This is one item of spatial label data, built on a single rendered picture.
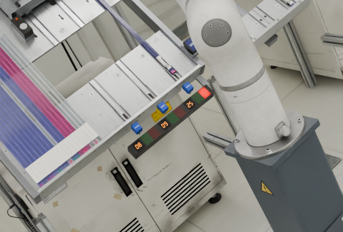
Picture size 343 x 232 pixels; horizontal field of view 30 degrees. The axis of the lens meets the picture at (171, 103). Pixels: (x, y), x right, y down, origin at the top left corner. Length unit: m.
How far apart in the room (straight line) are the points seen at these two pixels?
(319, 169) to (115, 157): 0.94
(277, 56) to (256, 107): 1.77
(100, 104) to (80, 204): 0.48
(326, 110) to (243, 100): 1.47
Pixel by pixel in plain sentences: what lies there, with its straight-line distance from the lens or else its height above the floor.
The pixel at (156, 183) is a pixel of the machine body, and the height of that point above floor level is 0.29.
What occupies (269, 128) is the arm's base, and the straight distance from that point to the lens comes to 1.58.
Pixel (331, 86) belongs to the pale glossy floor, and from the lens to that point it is 3.13.
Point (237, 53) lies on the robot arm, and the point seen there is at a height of 0.98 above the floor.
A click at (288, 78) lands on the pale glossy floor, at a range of 3.34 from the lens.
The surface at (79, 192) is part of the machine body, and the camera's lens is 2.36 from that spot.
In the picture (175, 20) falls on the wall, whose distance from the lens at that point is 4.35.
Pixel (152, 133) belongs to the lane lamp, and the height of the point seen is 0.66.
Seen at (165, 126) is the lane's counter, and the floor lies 0.65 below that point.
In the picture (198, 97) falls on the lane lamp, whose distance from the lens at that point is 2.08.
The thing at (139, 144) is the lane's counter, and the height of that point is 0.66.
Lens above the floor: 1.58
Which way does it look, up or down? 26 degrees down
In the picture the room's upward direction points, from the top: 29 degrees counter-clockwise
